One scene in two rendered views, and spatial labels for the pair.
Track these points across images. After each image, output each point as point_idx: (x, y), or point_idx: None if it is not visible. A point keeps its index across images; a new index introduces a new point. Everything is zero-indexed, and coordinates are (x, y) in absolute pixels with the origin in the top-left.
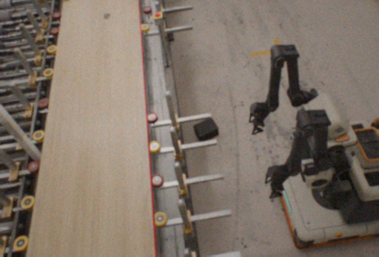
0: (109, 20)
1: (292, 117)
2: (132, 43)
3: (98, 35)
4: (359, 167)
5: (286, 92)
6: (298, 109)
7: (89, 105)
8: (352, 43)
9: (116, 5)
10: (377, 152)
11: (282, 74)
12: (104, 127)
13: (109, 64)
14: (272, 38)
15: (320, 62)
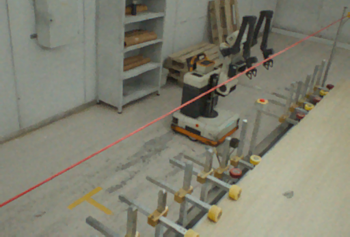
0: (288, 188)
1: (158, 161)
2: (280, 154)
3: (312, 182)
4: (214, 71)
5: (236, 52)
6: (268, 13)
7: (346, 141)
8: (38, 160)
9: (266, 199)
10: (206, 62)
11: (118, 183)
12: (339, 126)
13: (313, 153)
14: (70, 210)
15: (82, 169)
